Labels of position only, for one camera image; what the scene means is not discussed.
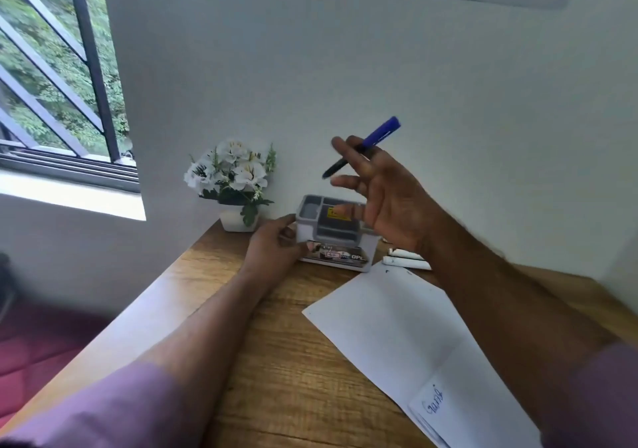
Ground lilac shirt sleeve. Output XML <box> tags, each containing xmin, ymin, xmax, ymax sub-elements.
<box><xmin>541</xmin><ymin>342</ymin><xmax>638</xmax><ymax>448</ymax></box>
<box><xmin>0</xmin><ymin>362</ymin><xmax>220</xmax><ymax>448</ymax></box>

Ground white flowers in white pot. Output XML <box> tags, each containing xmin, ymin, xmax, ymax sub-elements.
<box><xmin>183</xmin><ymin>138</ymin><xmax>278</xmax><ymax>233</ymax></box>

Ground person's right hand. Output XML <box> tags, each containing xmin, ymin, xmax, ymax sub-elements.
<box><xmin>330</xmin><ymin>136</ymin><xmax>441</xmax><ymax>255</ymax></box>

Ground black window frame with bars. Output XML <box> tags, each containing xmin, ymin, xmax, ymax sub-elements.
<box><xmin>0</xmin><ymin>0</ymin><xmax>142</xmax><ymax>194</ymax></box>

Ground blue marker pen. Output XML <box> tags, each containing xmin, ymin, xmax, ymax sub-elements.
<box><xmin>321</xmin><ymin>116</ymin><xmax>402</xmax><ymax>180</ymax></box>

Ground grey desk organizer box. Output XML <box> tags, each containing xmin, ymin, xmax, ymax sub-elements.
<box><xmin>295</xmin><ymin>194</ymin><xmax>380</xmax><ymax>273</ymax></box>

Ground person's right forearm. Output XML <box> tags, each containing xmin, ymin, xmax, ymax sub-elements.
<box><xmin>421</xmin><ymin>209</ymin><xmax>623</xmax><ymax>436</ymax></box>

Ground white paper sheet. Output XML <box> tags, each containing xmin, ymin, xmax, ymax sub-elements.
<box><xmin>301</xmin><ymin>262</ymin><xmax>545</xmax><ymax>448</ymax></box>

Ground person's left forearm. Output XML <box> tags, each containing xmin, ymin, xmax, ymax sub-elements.
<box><xmin>136</xmin><ymin>262</ymin><xmax>281</xmax><ymax>444</ymax></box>

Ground red cushioned seat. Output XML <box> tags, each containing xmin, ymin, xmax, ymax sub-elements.
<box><xmin>0</xmin><ymin>299</ymin><xmax>113</xmax><ymax>431</ymax></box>

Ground person's left hand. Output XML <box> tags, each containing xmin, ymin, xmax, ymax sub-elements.
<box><xmin>242</xmin><ymin>214</ymin><xmax>315</xmax><ymax>290</ymax></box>

